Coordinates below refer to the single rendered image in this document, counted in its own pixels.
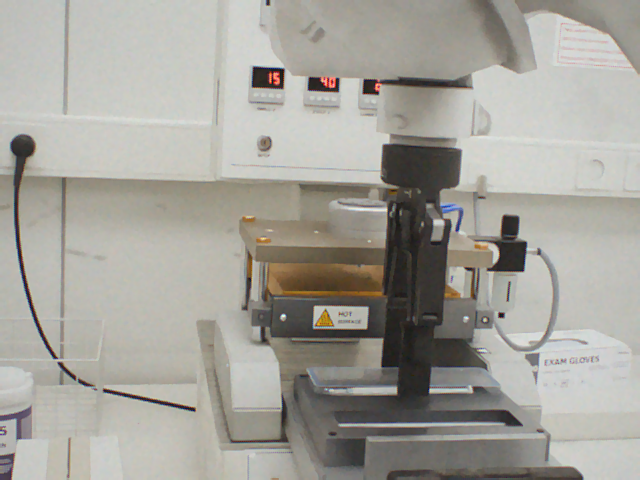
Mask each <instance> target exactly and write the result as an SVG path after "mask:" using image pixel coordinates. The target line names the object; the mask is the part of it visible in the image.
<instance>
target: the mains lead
mask: <svg viewBox="0 0 640 480"><path fill-rule="evenodd" d="M19 190H20V186H14V229H15V242H16V250H18V258H19V263H20V269H21V275H22V280H23V284H24V289H25V293H26V297H27V300H28V305H29V308H30V311H31V314H32V318H33V321H35V324H36V326H37V328H38V331H39V334H40V336H41V338H42V340H43V342H44V344H45V346H46V349H47V351H48V352H49V354H51V355H52V357H53V358H54V359H59V358H58V357H57V355H56V354H55V352H54V351H53V349H52V347H51V345H49V343H48V341H47V339H46V337H45V335H44V333H43V329H42V327H41V325H40V322H39V320H38V316H37V313H36V310H35V307H33V303H32V299H31V295H30V291H29V288H28V282H27V278H26V273H25V267H24V261H23V254H22V247H21V237H20V224H19ZM57 364H58V366H59V367H60V368H61V369H62V370H63V371H64V372H66V373H67V374H68V375H69V377H70V378H72V379H73V380H74V381H76V375H75V374H73V373H72V372H71V371H70V370H69V369H68V368H67V367H65V366H64V365H63V364H62V363H61V362H57ZM78 383H79V384H82V385H84V386H86V387H95V386H94V385H92V384H89V383H87V382H85V381H83V380H80V379H79V378H78ZM103 393H106V394H111V395H117V396H122V397H127V398H132V399H137V400H142V401H148V402H153V404H157V405H163V406H168V407H173V408H179V409H183V410H188V411H194V412H196V408H195V407H190V406H184V405H180V404H175V403H169V401H164V400H158V399H153V398H149V397H143V396H138V395H133V394H127V393H122V392H118V391H112V389H107V388H103Z"/></svg>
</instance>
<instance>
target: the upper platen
mask: <svg viewBox="0 0 640 480"><path fill-rule="evenodd" d="M383 266H384V265H356V264H310V263H270V265H269V286H268V301H269V303H270V305H271V295H272V294H286V295H351V296H386V295H382V292H381V288H382V280H383ZM461 295H462V294H461V293H460V292H459V291H456V290H455V289H453V288H452V287H450V286H449V285H448V283H446V288H445V297H461Z"/></svg>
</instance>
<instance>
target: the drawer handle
mask: <svg viewBox="0 0 640 480"><path fill-rule="evenodd" d="M386 480H585V479H583V475H582V474H581V473H580V472H579V471H578V470H577V469H576V468H574V467H571V465H568V466H565V467H516V468H467V469H417V470H393V471H389V472H388V473H387V477H386Z"/></svg>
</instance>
